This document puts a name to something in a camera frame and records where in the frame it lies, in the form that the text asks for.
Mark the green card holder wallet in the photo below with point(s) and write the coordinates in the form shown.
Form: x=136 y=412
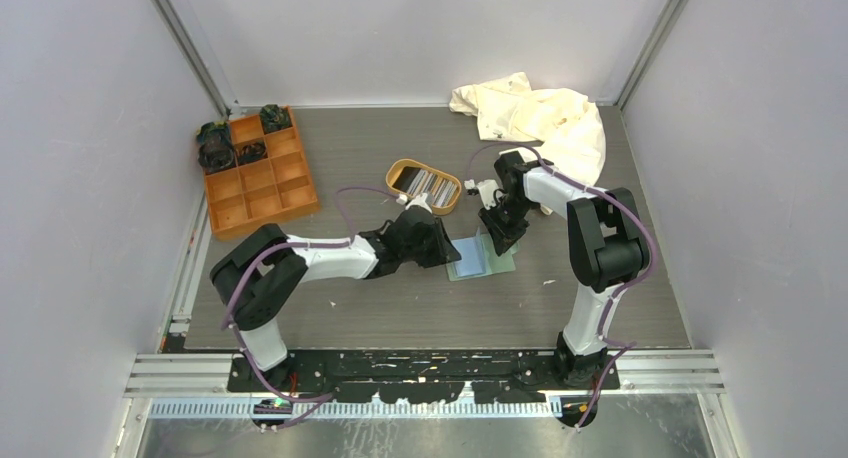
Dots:
x=479 y=259

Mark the dark bundle outside tray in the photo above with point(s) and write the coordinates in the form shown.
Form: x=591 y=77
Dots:
x=215 y=131

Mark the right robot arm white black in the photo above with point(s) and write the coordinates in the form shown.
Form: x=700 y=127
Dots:
x=610 y=250

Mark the tan oval card tray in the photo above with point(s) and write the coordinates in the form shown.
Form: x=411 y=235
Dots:
x=395 y=169

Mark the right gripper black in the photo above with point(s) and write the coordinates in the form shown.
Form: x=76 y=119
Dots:
x=503 y=238

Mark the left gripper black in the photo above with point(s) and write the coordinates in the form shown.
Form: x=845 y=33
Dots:
x=444 y=251

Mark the stack of credit cards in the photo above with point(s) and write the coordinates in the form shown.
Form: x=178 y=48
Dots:
x=415 y=180

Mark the orange compartment organizer tray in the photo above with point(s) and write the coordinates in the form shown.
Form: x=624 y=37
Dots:
x=257 y=179

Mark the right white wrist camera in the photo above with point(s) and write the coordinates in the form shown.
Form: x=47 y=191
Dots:
x=489 y=192

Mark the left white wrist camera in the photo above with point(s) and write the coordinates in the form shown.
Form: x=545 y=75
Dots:
x=409 y=201

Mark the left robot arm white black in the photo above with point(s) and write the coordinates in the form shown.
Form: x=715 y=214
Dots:
x=256 y=279

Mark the dark bundle top compartment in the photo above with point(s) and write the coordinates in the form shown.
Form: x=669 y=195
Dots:
x=274 y=118

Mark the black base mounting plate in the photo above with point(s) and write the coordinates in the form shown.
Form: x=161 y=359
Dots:
x=428 y=376

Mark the cream crumpled cloth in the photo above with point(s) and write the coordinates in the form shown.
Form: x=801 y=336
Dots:
x=565 y=124

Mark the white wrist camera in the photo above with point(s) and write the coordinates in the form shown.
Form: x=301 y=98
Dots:
x=409 y=201
x=489 y=192

